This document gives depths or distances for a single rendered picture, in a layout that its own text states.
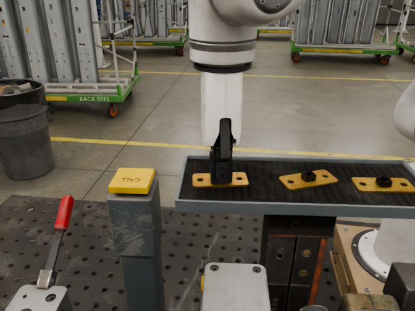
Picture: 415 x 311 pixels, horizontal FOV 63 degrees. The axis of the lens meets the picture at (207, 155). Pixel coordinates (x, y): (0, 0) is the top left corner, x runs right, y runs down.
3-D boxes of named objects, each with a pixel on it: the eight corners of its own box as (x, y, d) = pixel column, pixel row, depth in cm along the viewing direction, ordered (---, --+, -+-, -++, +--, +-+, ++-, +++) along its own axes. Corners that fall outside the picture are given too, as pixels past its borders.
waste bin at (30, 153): (-19, 184, 268) (-51, 94, 235) (22, 153, 315) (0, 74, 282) (40, 188, 262) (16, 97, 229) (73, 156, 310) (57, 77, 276)
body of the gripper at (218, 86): (192, 48, 48) (194, 123, 53) (194, 65, 39) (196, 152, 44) (245, 47, 48) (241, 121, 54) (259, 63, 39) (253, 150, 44)
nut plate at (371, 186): (359, 192, 49) (360, 185, 49) (349, 178, 53) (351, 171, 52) (417, 193, 49) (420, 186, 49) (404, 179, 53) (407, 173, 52)
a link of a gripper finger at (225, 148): (218, 94, 44) (216, 115, 49) (222, 149, 41) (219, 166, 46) (228, 94, 44) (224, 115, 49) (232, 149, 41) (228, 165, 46)
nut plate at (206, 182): (192, 188, 50) (192, 181, 50) (192, 174, 54) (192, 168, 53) (249, 186, 51) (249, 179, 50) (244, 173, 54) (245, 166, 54)
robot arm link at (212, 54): (188, 33, 47) (189, 55, 48) (189, 44, 39) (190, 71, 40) (249, 32, 47) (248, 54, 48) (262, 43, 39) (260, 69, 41)
